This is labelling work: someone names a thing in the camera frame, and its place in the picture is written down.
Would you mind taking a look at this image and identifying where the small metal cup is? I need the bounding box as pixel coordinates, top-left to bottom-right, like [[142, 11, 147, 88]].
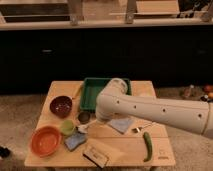
[[78, 111, 90, 123]]

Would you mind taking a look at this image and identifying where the metal spoon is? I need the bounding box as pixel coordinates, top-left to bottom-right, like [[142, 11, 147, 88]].
[[131, 123, 153, 133]]

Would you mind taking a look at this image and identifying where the grey folded cloth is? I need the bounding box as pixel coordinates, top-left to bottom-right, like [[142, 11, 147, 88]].
[[108, 118, 133, 134]]

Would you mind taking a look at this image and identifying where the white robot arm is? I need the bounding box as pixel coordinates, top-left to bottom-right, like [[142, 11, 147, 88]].
[[95, 78, 213, 139]]

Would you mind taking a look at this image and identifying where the green plastic tray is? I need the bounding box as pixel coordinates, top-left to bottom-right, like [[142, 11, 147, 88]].
[[79, 77, 133, 113]]

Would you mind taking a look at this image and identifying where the orange bowl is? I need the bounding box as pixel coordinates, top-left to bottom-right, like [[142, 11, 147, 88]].
[[30, 126, 62, 157]]

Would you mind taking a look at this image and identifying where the green chili pepper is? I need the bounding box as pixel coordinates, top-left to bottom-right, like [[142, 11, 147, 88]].
[[143, 132, 153, 162]]

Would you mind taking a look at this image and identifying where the blue sponge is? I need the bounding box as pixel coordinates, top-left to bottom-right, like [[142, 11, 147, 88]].
[[65, 132, 87, 151]]

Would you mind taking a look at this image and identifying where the white dish brush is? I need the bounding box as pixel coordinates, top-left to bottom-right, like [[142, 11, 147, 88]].
[[77, 119, 98, 134]]

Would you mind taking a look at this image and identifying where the wooden block eraser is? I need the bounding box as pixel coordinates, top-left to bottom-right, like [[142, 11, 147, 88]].
[[83, 145, 109, 168]]

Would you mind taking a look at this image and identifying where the purple bowl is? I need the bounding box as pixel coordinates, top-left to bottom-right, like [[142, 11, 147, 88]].
[[49, 96, 72, 118]]

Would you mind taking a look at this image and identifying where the wooden table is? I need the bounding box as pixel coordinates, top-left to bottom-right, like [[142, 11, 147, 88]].
[[24, 81, 176, 167]]

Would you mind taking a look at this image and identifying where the green cup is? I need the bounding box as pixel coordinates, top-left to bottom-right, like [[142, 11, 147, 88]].
[[60, 120, 75, 136]]

